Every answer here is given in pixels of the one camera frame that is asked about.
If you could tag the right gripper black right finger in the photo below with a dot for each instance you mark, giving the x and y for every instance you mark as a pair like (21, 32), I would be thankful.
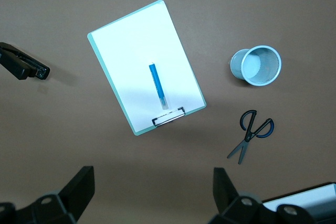
(236, 208)

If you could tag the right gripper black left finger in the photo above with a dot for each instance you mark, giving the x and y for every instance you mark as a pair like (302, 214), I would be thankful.
(52, 208)

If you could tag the blue marker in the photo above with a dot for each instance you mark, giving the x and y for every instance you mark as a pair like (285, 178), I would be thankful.
(157, 82)

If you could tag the teal clipboard with metal clip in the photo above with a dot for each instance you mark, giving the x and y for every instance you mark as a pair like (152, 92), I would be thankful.
(116, 90)

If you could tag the light blue mesh pen cup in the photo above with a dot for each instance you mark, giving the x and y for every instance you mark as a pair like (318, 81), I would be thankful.
(237, 64)

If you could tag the black stapler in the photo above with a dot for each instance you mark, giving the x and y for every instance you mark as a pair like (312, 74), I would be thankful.
(15, 66)

